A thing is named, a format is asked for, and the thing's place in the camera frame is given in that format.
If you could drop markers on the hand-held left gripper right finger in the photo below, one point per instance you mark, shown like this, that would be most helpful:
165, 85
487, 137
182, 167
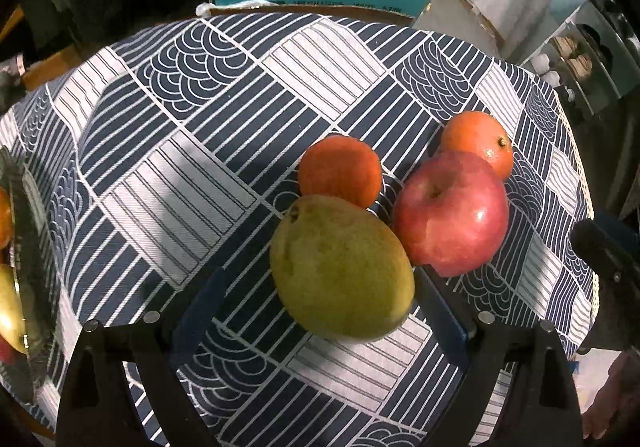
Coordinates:
445, 323

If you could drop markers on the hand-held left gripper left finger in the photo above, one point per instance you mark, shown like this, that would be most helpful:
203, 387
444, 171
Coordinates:
200, 312

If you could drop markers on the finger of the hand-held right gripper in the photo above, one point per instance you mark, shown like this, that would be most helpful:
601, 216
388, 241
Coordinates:
607, 249

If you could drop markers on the yellow-green mango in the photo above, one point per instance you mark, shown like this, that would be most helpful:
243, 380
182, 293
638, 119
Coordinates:
342, 272

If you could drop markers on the clear glass bowl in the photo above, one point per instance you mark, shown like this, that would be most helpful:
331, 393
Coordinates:
35, 237

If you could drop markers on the yellow mango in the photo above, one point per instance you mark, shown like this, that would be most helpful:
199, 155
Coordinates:
10, 307

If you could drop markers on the small red fruit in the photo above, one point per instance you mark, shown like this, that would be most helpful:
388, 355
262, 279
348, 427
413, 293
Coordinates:
5, 351

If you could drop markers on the person's right hand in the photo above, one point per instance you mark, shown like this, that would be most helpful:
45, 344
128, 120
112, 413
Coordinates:
612, 397

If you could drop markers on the red apple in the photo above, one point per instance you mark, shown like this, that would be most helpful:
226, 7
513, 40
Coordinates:
450, 217

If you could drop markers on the blue white patterned tablecloth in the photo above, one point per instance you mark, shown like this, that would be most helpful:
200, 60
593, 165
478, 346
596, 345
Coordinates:
200, 127

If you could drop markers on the metal shoe rack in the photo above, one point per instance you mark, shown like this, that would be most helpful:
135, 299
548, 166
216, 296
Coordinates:
600, 52

